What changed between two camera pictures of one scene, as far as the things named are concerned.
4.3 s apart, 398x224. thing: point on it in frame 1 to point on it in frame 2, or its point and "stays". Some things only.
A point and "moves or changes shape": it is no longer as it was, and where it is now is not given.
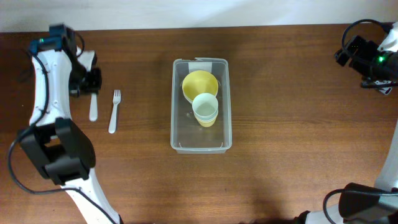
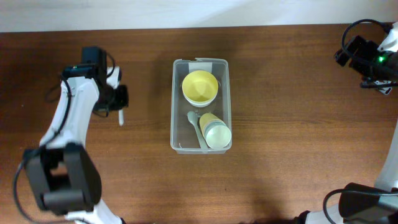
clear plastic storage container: [186, 136] stays
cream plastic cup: [205, 106] to [218, 137]
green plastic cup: [206, 119] to [211, 125]
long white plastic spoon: [93, 110] moves or changes shape
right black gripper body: [369, 61] stays
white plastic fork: [116, 99] to [120, 117]
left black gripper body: [84, 81] to [112, 99]
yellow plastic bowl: [199, 82] stays
